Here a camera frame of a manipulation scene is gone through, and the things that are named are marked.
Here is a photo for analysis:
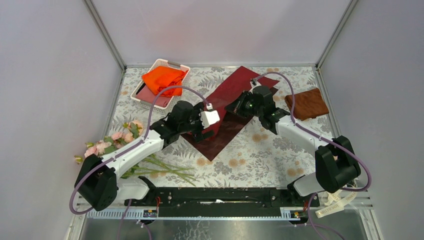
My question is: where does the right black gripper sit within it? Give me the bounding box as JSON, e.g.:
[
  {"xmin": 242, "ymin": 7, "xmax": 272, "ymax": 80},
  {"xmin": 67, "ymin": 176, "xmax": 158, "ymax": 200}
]
[{"xmin": 224, "ymin": 90, "xmax": 263, "ymax": 119}]

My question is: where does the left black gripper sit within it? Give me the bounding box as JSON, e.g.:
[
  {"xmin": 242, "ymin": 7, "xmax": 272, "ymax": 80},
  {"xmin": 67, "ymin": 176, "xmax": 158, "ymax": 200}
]
[{"xmin": 178, "ymin": 103, "xmax": 215, "ymax": 143}]

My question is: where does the dark red wrapping paper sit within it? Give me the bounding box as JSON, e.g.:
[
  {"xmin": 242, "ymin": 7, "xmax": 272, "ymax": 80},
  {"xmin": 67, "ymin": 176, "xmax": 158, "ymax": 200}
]
[{"xmin": 182, "ymin": 66, "xmax": 259, "ymax": 161}]

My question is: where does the pink fake flower bunch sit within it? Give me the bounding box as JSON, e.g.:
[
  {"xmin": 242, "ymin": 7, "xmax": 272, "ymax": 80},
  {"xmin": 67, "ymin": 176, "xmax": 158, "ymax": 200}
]
[{"xmin": 74, "ymin": 120, "xmax": 195, "ymax": 186}]

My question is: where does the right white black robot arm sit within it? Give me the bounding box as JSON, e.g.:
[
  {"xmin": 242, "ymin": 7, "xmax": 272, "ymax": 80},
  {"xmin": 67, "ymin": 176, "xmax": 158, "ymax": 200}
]
[{"xmin": 225, "ymin": 86, "xmax": 361, "ymax": 206}]

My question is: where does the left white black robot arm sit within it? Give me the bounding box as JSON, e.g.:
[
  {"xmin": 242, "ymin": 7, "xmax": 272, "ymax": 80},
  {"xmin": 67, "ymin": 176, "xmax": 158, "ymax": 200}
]
[{"xmin": 72, "ymin": 100, "xmax": 220, "ymax": 212}]

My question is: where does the floral patterned table mat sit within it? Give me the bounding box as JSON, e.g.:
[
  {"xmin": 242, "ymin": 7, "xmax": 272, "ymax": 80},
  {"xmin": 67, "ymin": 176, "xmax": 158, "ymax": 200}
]
[{"xmin": 106, "ymin": 66, "xmax": 333, "ymax": 187}]

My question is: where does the pink paper sheet in basket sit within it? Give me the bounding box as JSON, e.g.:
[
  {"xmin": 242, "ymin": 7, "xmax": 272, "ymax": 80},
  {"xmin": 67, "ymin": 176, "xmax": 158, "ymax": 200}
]
[{"xmin": 135, "ymin": 84, "xmax": 172, "ymax": 108}]

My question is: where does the orange folded cloth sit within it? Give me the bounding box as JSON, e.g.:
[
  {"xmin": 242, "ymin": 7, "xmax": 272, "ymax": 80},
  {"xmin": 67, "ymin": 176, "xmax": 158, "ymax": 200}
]
[{"xmin": 141, "ymin": 66, "xmax": 187, "ymax": 96}]

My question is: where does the white plastic basket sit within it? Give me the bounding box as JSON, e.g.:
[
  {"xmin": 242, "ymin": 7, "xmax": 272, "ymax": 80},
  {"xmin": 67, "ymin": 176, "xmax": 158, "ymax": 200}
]
[{"xmin": 130, "ymin": 58, "xmax": 191, "ymax": 111}]

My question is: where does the brown folded cloth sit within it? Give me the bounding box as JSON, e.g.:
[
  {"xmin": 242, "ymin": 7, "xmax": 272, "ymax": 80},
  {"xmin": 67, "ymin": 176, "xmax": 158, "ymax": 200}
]
[{"xmin": 293, "ymin": 88, "xmax": 329, "ymax": 121}]

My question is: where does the cream printed ribbon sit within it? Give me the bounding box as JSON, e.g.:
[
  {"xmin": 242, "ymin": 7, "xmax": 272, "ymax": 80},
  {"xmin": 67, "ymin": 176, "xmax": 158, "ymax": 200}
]
[{"xmin": 315, "ymin": 190, "xmax": 358, "ymax": 219}]

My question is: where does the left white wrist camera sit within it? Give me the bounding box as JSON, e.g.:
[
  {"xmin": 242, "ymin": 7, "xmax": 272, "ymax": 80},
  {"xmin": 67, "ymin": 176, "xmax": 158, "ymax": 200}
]
[{"xmin": 199, "ymin": 110, "xmax": 220, "ymax": 129}]

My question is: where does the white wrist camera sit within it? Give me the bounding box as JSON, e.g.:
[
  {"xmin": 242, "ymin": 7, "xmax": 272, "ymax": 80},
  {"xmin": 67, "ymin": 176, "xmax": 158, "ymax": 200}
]
[
  {"xmin": 199, "ymin": 110, "xmax": 220, "ymax": 129},
  {"xmin": 249, "ymin": 78, "xmax": 262, "ymax": 93}
]

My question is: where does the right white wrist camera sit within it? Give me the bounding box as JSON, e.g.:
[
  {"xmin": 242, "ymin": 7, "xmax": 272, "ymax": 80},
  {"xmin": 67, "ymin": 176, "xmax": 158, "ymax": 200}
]
[{"xmin": 249, "ymin": 78, "xmax": 262, "ymax": 93}]

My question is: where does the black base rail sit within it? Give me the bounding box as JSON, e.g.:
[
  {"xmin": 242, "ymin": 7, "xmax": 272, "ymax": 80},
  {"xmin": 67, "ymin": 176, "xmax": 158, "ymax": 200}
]
[{"xmin": 124, "ymin": 187, "xmax": 320, "ymax": 218}]

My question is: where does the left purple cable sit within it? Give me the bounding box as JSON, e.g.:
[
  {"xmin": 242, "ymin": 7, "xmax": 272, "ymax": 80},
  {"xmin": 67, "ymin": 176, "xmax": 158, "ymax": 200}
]
[{"xmin": 68, "ymin": 85, "xmax": 213, "ymax": 240}]

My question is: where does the purple cable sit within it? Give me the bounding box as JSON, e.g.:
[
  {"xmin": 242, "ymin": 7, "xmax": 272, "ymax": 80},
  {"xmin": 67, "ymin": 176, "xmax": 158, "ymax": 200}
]
[
  {"xmin": 250, "ymin": 71, "xmax": 373, "ymax": 240},
  {"xmin": 68, "ymin": 85, "xmax": 213, "ymax": 240}
]

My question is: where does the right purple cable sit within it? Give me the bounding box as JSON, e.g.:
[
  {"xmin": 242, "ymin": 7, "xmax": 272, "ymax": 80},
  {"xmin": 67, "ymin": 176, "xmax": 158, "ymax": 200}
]
[{"xmin": 250, "ymin": 71, "xmax": 373, "ymax": 240}]

